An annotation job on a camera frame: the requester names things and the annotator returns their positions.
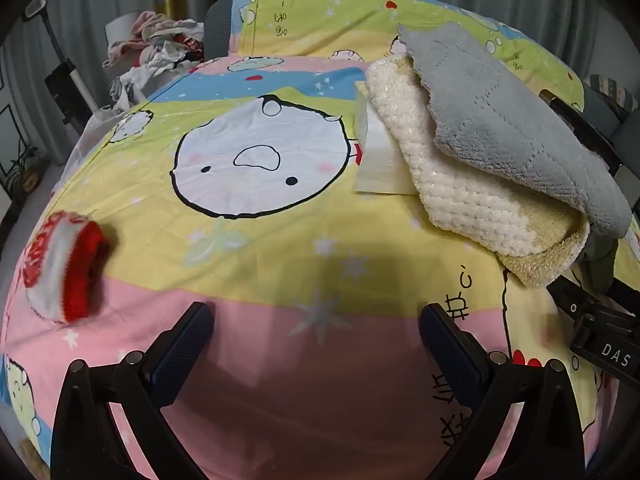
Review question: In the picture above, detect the grey sofa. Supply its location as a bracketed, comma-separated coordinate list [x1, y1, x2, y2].
[582, 72, 640, 161]

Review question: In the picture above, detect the grey fleece towel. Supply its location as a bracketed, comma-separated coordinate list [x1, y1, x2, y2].
[397, 22, 632, 238]

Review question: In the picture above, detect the red and white sock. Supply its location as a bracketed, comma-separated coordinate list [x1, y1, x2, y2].
[22, 210, 111, 323]

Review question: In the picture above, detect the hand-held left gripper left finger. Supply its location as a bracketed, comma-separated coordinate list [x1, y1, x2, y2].
[50, 301, 216, 480]

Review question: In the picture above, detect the white tissue pack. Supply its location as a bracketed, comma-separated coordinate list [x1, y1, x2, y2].
[354, 80, 416, 196]

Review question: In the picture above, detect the pile of clothes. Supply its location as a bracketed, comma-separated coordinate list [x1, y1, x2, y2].
[102, 10, 206, 111]

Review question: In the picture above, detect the upright vacuum cleaner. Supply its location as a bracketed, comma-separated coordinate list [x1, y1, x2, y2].
[22, 0, 101, 126]

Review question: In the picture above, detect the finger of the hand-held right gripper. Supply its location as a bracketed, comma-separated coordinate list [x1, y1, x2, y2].
[547, 272, 608, 317]
[539, 89, 623, 173]

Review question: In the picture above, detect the white cylindrical appliance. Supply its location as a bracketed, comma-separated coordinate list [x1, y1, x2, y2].
[105, 12, 146, 43]

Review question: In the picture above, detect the grey chair back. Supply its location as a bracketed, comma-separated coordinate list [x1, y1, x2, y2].
[204, 0, 236, 56]

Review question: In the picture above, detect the cream waffle towel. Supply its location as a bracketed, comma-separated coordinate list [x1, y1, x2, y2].
[365, 55, 591, 288]

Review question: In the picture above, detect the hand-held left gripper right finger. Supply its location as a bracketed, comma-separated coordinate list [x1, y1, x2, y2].
[419, 302, 587, 480]

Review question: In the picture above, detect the striped cushion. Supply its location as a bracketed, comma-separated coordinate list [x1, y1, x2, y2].
[587, 74, 633, 111]

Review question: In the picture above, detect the cartoon printed bedsheet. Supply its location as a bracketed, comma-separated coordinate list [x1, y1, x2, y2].
[0, 0, 640, 480]

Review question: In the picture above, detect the potted plant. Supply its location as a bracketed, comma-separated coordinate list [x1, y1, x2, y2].
[5, 142, 41, 196]

